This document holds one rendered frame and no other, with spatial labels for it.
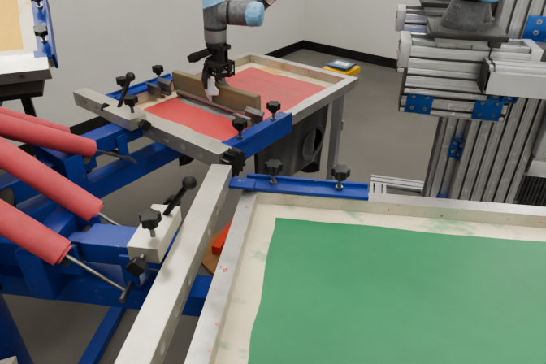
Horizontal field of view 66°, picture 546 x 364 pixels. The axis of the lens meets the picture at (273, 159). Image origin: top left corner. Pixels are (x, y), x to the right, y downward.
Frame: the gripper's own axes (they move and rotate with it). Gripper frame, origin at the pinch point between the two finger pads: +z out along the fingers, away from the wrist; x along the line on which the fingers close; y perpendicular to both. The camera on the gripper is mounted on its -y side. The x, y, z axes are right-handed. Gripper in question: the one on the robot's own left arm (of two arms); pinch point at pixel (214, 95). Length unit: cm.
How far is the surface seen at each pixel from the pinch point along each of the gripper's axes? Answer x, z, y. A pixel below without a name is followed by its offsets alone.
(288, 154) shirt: 15.6, 23.0, 23.3
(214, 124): -10.1, 4.4, 9.5
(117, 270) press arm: -69, 6, 39
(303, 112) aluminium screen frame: 12.5, 1.5, 30.4
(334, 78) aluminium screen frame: 49, 2, 21
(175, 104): -6.6, 5.1, -13.4
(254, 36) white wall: 262, 73, -196
